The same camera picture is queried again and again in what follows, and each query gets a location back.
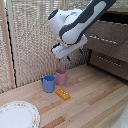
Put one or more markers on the thin black pole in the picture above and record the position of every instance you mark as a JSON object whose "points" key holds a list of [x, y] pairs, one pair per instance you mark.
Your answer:
{"points": [[11, 43]]}

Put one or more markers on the beige bamboo screen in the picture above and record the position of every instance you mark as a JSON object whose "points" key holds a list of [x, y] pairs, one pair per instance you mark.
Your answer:
{"points": [[33, 40]]}

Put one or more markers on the white patterned plate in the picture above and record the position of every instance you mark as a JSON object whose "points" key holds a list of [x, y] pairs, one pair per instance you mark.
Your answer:
{"points": [[18, 116]]}

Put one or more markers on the white black Franka robot arm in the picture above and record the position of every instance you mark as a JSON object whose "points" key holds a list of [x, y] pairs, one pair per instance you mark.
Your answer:
{"points": [[71, 23]]}

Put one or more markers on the dark brown wooden dresser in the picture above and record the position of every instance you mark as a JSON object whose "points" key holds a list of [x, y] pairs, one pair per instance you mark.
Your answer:
{"points": [[115, 16]]}

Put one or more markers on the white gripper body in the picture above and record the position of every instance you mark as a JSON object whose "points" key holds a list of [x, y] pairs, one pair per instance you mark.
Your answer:
{"points": [[68, 49]]}

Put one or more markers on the yellow rectangular block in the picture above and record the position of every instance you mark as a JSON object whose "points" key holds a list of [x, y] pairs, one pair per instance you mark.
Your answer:
{"points": [[62, 94]]}

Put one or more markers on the blue mug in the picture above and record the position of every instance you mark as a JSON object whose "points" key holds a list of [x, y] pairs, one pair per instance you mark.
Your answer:
{"points": [[49, 84]]}

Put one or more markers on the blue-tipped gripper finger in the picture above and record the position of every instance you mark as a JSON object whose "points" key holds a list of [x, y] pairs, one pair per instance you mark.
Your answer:
{"points": [[68, 58], [81, 51]]}

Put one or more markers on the pink mug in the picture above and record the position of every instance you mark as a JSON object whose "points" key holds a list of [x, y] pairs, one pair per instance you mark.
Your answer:
{"points": [[61, 78]]}

